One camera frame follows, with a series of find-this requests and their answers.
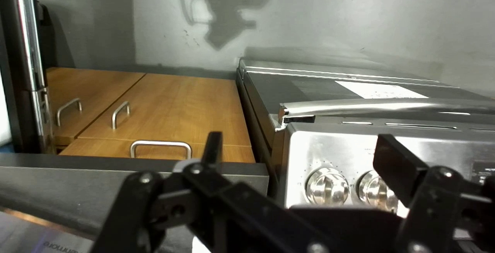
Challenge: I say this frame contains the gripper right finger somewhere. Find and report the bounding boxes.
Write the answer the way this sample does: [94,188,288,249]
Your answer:
[372,134,495,253]

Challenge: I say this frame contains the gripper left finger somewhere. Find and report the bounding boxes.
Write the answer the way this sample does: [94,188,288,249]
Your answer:
[90,131,329,253]

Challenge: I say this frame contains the silver stove knob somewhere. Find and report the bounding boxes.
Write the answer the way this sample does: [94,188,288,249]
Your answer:
[305,167,351,206]
[357,170,399,213]

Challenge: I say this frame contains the wooden cabinet door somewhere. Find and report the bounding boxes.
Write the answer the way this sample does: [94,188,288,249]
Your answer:
[77,73,253,147]
[46,67,146,147]

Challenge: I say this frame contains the wooden drawer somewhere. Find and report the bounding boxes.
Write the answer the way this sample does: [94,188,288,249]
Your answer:
[59,138,256,164]

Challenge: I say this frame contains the stainless steel stove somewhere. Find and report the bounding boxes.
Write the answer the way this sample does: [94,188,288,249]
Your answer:
[235,57,495,253]

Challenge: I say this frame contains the oven door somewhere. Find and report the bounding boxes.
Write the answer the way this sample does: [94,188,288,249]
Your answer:
[235,57,495,132]

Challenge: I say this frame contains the glossy printed box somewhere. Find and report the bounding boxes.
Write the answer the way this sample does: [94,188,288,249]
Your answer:
[0,210,95,253]

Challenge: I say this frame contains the silver drawer handle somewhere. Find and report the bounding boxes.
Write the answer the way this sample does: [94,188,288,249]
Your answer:
[130,140,193,160]

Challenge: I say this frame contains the silver oven door handle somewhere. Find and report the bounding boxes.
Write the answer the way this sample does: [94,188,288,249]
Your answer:
[278,98,495,124]

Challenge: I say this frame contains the silver cabinet door handle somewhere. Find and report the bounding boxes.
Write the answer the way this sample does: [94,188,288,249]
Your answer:
[111,101,131,130]
[56,97,83,127]

